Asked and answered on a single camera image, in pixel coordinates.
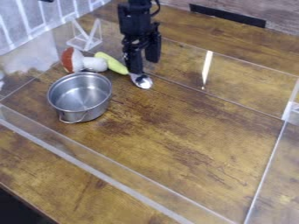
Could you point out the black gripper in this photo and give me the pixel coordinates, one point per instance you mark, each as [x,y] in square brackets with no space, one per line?
[137,28]

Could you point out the green handled metal spoon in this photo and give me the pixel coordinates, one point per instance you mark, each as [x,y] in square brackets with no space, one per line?
[140,79]

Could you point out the silver metal pot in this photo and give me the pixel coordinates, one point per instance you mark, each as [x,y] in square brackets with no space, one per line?
[78,97]

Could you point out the clear acrylic triangle stand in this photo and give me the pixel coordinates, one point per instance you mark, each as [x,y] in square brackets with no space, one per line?
[85,40]

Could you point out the red white toy mushroom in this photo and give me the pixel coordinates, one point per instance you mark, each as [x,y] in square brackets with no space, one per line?
[74,62]

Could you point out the black bar on table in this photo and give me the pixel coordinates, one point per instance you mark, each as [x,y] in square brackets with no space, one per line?
[228,15]

